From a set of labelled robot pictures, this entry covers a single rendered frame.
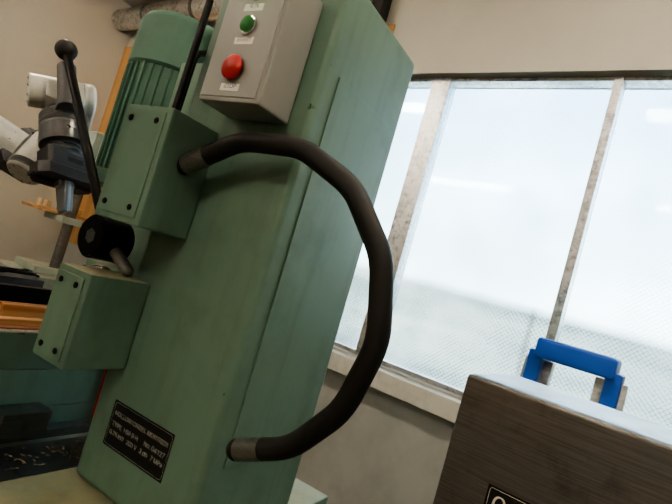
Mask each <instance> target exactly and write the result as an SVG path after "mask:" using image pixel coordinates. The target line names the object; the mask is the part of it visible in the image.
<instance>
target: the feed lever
mask: <svg viewBox="0 0 672 504"><path fill-rule="evenodd" d="M54 49H55V53H56V55H57V56H58V57H59V58H60V59H62V60H64V64H65V69H66V74H67V79H68V84H69V89H70V93H71V98H72V103H73V108H74V113H75V117H76V122H77V127H78V132H79V137H80V141H81V146H82V151H83V156H84V161H85V165H86V170H87V175H88V180H89V185H90V190H91V194H92V199H93V204H94V209H96V206H97V203H98V200H99V197H100V193H101V186H100V182H99V177H98V173H97V168H96V163H95V159H94V154H93V150H92V145H91V141H90V136H89V131H88V127H87V122H86V118H85V113H84V108H83V104H82V99H81V95H80V90H79V86H78V81H77V76H76V72H75V67H74V63H73V60H74V59H75V58H76V57H77V55H78V49H77V47H76V45H75V44H74V43H73V42H72V41H70V40H67V39H61V40H59V41H57V42H56V44H55V46H54ZM134 242H135V235H134V231H133V228H132V227H131V225H130V224H126V223H123V222H120V221H116V220H113V219H110V218H106V217H103V216H100V215H97V214H95V215H92V216H90V217H89V218H88V219H86V220H85V221H84V223H83V224H82V226H81V228H80V230H79V233H78V239H77V243H78V248H79V250H80V253H81V254H82V255H83V256H84V257H86V258H92V259H97V260H102V261H107V262H112V263H115V264H116V265H117V267H118V268H119V270H120V271H121V273H122V274H123V275H124V276H131V275H132V274H133V273H134V268H133V266H132V265H131V263H130V262H129V260H128V259H127V257H128V256H129V255H130V253H131V251H132V249H133V246H134Z"/></svg>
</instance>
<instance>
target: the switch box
mask: <svg viewBox="0 0 672 504"><path fill-rule="evenodd" d="M258 3H265V4H264V7H263V10H259V11H244V8H245V5H246V4H258ZM322 7H323V3H322V2H321V1H320V0H258V1H253V0H229V2H228V6H227V9H226V12H225V15H224V19H223V22H222V25H221V28H220V31H219V35H218V38H217V41H216V44H215V48H214V51H213V54H212V57H211V60H210V64H209V67H208V70H207V73H206V76H205V80H204V83H203V86H202V89H201V93H200V96H199V99H200V100H201V101H202V102H204V103H206V104H207V105H209V106H210V107H212V108H214V109H215V110H217V111H218V112H220V113H222V114H223V115H225V116H227V117H228V118H230V119H239V120H248V121H258V122H267V123H277V124H287V123H288V120H289V117H290V114H291V110H292V107H293V104H294V100H295V97H296V94H297V90H298V87H299V84H300V80H301V77H302V74H303V70H304V67H305V64H306V61H307V57H308V54H309V51H310V47H311V44H312V41H313V37H314V34H315V31H316V27H317V24H318V21H319V17H320V14H321V11H322ZM246 15H253V16H255V17H256V20H257V23H256V26H255V28H254V30H253V31H252V32H251V33H249V34H246V35H245V34H242V33H241V32H240V27H239V25H240V22H241V20H242V18H243V17H245V16H246ZM235 37H254V39H253V43H252V44H234V41H235ZM231 54H238V55H239V56H240V57H241V58H242V59H243V68H242V70H241V72H240V74H239V75H238V76H237V77H236V78H234V79H231V80H229V79H226V78H225V77H223V75H222V73H221V67H222V64H223V62H224V60H225V59H226V58H227V57H228V56H229V55H231ZM221 83H233V84H240V85H239V88H238V91H227V90H219V89H220V86H221Z"/></svg>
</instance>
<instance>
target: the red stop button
mask: <svg viewBox="0 0 672 504"><path fill-rule="evenodd" d="M242 68H243V59H242V58H241V57H240V56H239V55H238V54H231V55H229V56H228V57H227V58H226V59H225V60H224V62H223V64H222V67H221V73H222V75H223V77H225V78H226V79H229V80H231V79H234V78H236V77H237V76H238V75H239V74H240V72H241V70H242Z"/></svg>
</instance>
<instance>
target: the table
mask: <svg viewBox="0 0 672 504"><path fill-rule="evenodd" d="M104 373H105V370H60V369H5V370H0V405H5V404H18V403H32V402H41V403H42V404H44V405H45V406H50V405H62V404H75V403H87V402H96V399H97V396H98V392H99V389H100V386H101V383H102V379H103V376H104Z"/></svg>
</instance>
